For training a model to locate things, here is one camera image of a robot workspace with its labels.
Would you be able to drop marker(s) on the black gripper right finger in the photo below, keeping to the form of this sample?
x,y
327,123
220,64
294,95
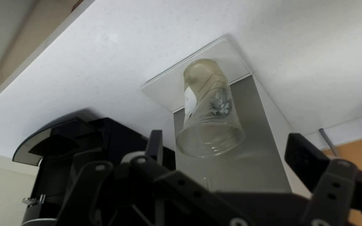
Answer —
x,y
336,188

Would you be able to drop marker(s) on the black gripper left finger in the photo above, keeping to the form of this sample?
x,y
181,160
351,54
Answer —
x,y
106,196

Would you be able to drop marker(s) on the clear plastic cup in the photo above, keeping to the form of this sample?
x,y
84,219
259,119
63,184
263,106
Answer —
x,y
210,125

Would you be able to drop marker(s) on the white coffeemaker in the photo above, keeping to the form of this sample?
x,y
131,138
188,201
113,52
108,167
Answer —
x,y
260,142

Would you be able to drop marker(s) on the black coffee machine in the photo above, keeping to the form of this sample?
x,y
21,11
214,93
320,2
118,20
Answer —
x,y
63,142

